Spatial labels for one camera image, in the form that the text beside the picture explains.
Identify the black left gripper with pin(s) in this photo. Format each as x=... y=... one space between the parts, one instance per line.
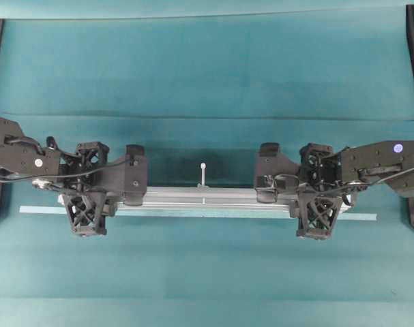
x=90 y=178

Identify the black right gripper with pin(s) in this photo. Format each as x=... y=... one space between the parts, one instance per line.
x=316 y=178

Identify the large silver aluminium rail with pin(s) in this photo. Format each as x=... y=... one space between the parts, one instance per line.
x=185 y=198

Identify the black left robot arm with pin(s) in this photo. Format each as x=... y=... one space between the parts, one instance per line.
x=24 y=159

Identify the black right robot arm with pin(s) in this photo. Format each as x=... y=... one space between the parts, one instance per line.
x=387 y=162

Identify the teal green table cloth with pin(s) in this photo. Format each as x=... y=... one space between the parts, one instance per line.
x=208 y=90

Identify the light teal tape strip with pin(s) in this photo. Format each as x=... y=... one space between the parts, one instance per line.
x=270 y=212

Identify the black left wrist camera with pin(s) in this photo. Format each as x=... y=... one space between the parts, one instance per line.
x=86 y=214

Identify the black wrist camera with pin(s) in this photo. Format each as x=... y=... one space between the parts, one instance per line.
x=86 y=214
x=317 y=216

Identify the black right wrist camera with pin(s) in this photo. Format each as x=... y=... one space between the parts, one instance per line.
x=317 y=216

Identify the white zip tie on rail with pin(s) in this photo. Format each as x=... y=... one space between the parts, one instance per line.
x=203 y=177

